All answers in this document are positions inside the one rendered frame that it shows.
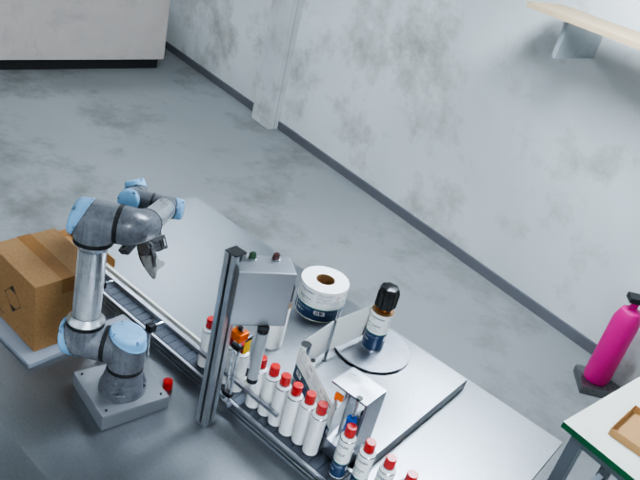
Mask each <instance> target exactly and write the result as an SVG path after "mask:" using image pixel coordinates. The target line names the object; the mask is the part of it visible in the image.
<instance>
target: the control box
mask: <svg viewBox="0 0 640 480"><path fill-rule="evenodd" d="M248 257H249V256H248V255H247V257H246V260H245V261H242V262H241V261H240V260H239V263H237V265H236V269H235V274H234V279H233V284H232V290H231V295H230V304H229V309H228V314H227V316H228V321H229V325H235V326H285V323H286V319H287V315H288V311H289V307H290V300H291V296H292V292H293V288H294V284H295V279H296V275H297V274H296V271H295V269H294V266H293V264H292V262H291V259H290V257H282V256H280V262H273V261H272V260H271V258H272V256H264V255H257V256H256V257H257V260H256V261H251V260H249V259H248Z"/></svg>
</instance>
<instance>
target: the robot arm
mask: <svg viewBox="0 0 640 480"><path fill-rule="evenodd" d="M124 185H125V188H124V189H123V190H122V191H121V192H120V193H119V194H118V197H117V203H118V204H117V203H113V202H110V201H105V200H101V199H96V198H95V197H94V198H91V197H86V196H82V197H80V198H78V199H77V200H76V202H75V203H74V205H73V206H72V208H71V211H70V215H69V218H68V221H67V225H66V231H67V233H69V234H73V236H72V243H73V244H74V246H76V247H77V257H76V268H75V279H74V291H73V301H72V311H71V312H70V313H69V314H68V315H67V316H66V317H64V318H63V320H62V321H61V324H60V326H59V332H58V337H57V342H58V347H59V349H60V351H62V352H63V353H65V354H69V355H71V356H78V357H83V358H87V359H91V360H96V361H101V362H106V363H107V365H106V368H105V370H104V372H103V374H102V375H101V377H100V379H99V384H98V389H99V392H100V394H101V395H102V396H103V397H104V398H106V399H108V400H110V401H111V402H115V403H129V402H133V401H136V400H138V399H139V398H141V397H142V396H143V395H144V393H145V392H146V387H147V380H146V376H145V373H144V370H143V368H144V362H145V355H146V349H147V345H148V344H147V334H146V332H145V331H144V329H143V328H142V327H141V326H139V325H138V324H136V323H133V322H131V321H122V322H120V321H118V322H115V323H114V324H112V326H111V325H106V324H105V316H104V314H103V313H101V309H102V300H103V290H104V282H105V273H106V264H107V255H108V250H109V249H111V248H112V246H113V244H118V245H122V246H121V247H120V249H119V250H118V251H119V252H120V253H121V254H126V255H129V254H130V253H131V252H132V251H133V250H134V249H135V247H136V246H137V251H138V256H139V259H140V261H141V263H142V265H143V267H144V268H145V270H146V272H147V273H148V274H149V276H150V277H151V278H152V279H155V278H156V273H157V271H158V270H159V269H161V268H162V267H164V265H165V262H164V261H163V260H159V258H158V255H157V254H156V251H160V250H164V249H167V248H168V245H167V241H166V236H165V234H162V232H161V229H162V227H163V226H164V225H165V224H166V223H167V222H168V221H169V220H170V219H172V220H173V219H175V220H180V219H181V218H182V216H183V213H184V209H185V201H184V200H183V199H180V198H177V197H172V196H167V195H164V194H159V193H155V192H151V191H148V187H147V185H146V181H145V179H144V178H138V179H132V180H129V181H126V182H125V183H124ZM164 238H165V242H166V246H165V243H164Z"/></svg>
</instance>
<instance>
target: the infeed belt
mask: <svg viewBox="0 0 640 480"><path fill-rule="evenodd" d="M104 292H106V293H107V294H108V295H109V296H110V297H112V298H113V299H114V300H115V301H116V302H117V303H119V304H120V305H121V306H122V307H123V308H124V309H126V310H127V311H128V312H129V313H131V314H132V315H133V316H134V317H135V318H136V319H138V320H139V321H140V322H141V323H142V324H143V325H145V326H146V323H148V322H149V321H150V318H151V317H153V322H154V323H155V324H156V323H158V322H160V321H159V320H157V319H156V318H155V317H154V316H153V315H151V314H150V313H149V312H148V311H147V310H145V309H144V308H143V307H142V306H140V305H139V304H138V303H137V302H136V301H134V300H133V299H132V298H131V297H130V296H128V295H127V294H126V293H125V292H124V291H122V290H121V289H120V288H119V287H117V286H116V285H115V284H114V283H110V284H107V287H106V288H105V289H104ZM154 334H155V335H157V336H158V337H159V338H160V339H161V340H162V341H164V342H165V343H166V344H167V345H168V346H170V347H171V348H172V349H173V350H174V351H176V352H177V353H178V354H179V355H180V356H182V357H183V358H184V359H185V360H186V361H187V362H189V363H190V364H191V365H192V366H193V367H194V368H196V369H197V370H198V371H199V372H201V373H202V374H204V369H200V368H199V367H198V366H197V359H198V352H196V351H195V350H194V349H193V348H191V347H190V346H189V345H188V344H187V343H185V342H184V341H183V340H182V339H181V338H179V337H178V336H177V335H176V334H175V333H173V332H172V331H171V330H170V329H168V328H167V327H166V326H165V325H163V324H162V325H160V326H158V327H157V328H156V331H155V332H154ZM246 396H247V394H246V393H245V392H244V391H243V390H242V391H241V392H240V393H234V394H233V396H232V398H231V400H233V401H234V402H235V403H236V404H237V405H239V406H240V407H241V408H242V409H243V410H245V411H246V412H247V413H248V414H249V415H251V416H252V417H253V418H254V419H255V420H256V421H258V422H259V423H260V424H261V425H262V426H263V427H265V428H266V429H267V430H268V431H270V432H271V433H272V434H273V435H274V436H275V437H277V438H278V439H279V440H280V441H281V442H282V443H284V444H285V445H286V446H287V447H288V448H290V449H291V450H292V451H293V452H294V453H296V454H297V455H298V456H299V457H300V458H301V459H303V460H304V461H305V462H306V463H307V464H309V465H310V466H311V467H312V468H313V469H314V470H316V471H317V472H318V473H319V474H321V475H322V476H323V477H324V478H325V479H326V480H335V479H333V478H331V477H330V475H329V469H330V464H331V461H332V460H331V459H330V458H329V457H328V456H327V455H326V454H325V453H324V452H322V451H320V449H318V452H317V454H316V455H315V456H313V457H308V456H306V455H305V454H304V453H303V452H302V447H303V446H301V447H299V446H295V445H294V444H293V443H292V442H291V437H283V436H281V435H280V434H279V432H278V429H279V428H274V427H271V426H270V425H269V424H268V418H265V417H261V416H260V415H258V413H257V409H256V410H251V409H248V408H247V407H246V406H245V401H246ZM350 475H351V472H350V471H349V470H347V471H346V474H345V477H344V478H343V479H341V480H350Z"/></svg>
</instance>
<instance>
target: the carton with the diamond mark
mask: <svg viewBox="0 0 640 480"><path fill-rule="evenodd" d="M76 257H77V248H76V247H75V246H74V245H73V244H72V242H70V241H69V240H68V239H67V238H66V237H65V236H64V235H62V234H61V233H60V232H59V231H58V230H57V229H50V230H43V231H39V232H36V233H32V234H30V233H29V234H25V235H21V236H17V237H16V238H12V239H9V240H5V241H1V242H0V316H1V317H2V318H3V319H4V320H5V321H6V322H7V323H8V324H9V326H10V327H11V328H12V329H13V330H14V331H15V332H16V333H17V334H18V335H19V336H20V337H21V338H22V340H23V341H24V342H25V343H26V344H27V345H28V346H29V347H30V348H31V349H32V350H33V351H37V350H41V349H43V348H46V347H49V346H51V345H54V344H57V343H58V342H57V337H58V332H59V326H60V324H61V321H62V320H63V318H64V317H66V316H67V315H68V314H69V313H70V312H71V311H72V301H73V291H74V279H75V268H76Z"/></svg>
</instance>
